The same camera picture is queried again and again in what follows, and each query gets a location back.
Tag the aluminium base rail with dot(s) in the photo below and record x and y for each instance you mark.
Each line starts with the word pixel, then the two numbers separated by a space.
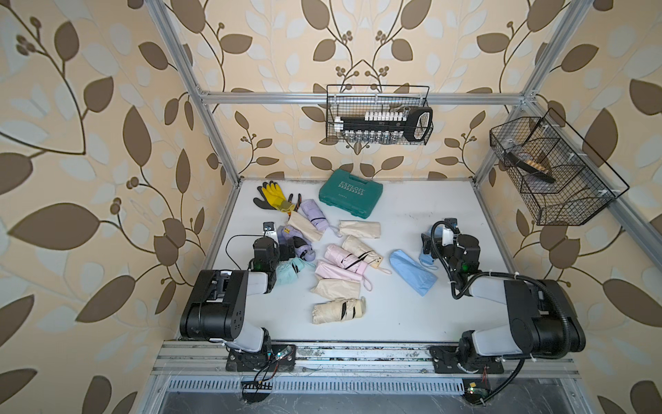
pixel 317 359

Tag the black rear wire basket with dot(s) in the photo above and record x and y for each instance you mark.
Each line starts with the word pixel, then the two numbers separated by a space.
pixel 354 100

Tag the lilac umbrella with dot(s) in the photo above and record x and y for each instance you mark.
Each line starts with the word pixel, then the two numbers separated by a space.
pixel 310 209
pixel 296 243

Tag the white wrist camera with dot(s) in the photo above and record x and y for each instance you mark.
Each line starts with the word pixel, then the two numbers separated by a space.
pixel 269 230
pixel 447 237

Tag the pink sleeved umbrella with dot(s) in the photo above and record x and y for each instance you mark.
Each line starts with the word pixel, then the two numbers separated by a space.
pixel 345 260

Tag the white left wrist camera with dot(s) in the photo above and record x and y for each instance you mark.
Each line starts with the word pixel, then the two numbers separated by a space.
pixel 269 230

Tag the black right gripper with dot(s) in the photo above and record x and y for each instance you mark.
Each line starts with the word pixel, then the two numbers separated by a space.
pixel 428 242

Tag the dark tool in side basket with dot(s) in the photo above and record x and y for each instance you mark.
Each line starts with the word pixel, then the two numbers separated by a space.
pixel 527 170

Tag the black side wire basket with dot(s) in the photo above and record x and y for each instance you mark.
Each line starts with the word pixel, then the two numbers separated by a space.
pixel 586 183

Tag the light blue umbrella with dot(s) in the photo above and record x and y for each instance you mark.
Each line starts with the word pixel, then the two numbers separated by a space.
pixel 427 261

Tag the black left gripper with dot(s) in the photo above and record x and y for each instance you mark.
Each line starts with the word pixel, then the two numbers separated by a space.
pixel 281 249

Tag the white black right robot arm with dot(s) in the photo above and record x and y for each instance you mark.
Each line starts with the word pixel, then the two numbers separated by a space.
pixel 542 322

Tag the orange black cutting pliers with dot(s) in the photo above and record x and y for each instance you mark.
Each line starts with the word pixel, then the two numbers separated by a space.
pixel 295 200

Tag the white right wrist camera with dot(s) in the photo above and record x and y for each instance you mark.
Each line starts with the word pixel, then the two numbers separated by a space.
pixel 447 237

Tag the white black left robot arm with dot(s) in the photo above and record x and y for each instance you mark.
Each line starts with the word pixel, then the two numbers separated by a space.
pixel 216 309

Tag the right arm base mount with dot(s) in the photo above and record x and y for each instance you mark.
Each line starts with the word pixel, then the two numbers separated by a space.
pixel 463 358

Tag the yellow black work glove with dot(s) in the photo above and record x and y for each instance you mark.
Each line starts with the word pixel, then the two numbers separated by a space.
pixel 272 198

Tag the black socket bit holder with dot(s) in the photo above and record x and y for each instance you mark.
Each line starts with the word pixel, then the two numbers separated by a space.
pixel 412 125

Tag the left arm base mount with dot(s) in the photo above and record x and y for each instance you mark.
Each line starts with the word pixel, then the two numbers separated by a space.
pixel 279 355

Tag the cream bare umbrella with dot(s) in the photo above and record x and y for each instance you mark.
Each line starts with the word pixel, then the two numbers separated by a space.
pixel 353 245
pixel 340 310

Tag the cream umbrella sleeve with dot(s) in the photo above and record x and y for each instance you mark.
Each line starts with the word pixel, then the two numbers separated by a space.
pixel 334 289

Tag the green plastic tool case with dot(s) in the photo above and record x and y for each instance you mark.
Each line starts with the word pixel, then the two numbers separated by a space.
pixel 350 193

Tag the mint green umbrella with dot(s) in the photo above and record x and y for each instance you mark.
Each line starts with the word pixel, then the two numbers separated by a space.
pixel 287 272

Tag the pink umbrella sleeve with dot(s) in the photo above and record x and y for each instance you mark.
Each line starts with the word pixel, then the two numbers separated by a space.
pixel 326 270

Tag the beige sleeved umbrella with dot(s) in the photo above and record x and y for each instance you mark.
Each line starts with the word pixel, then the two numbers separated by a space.
pixel 302 224
pixel 360 229

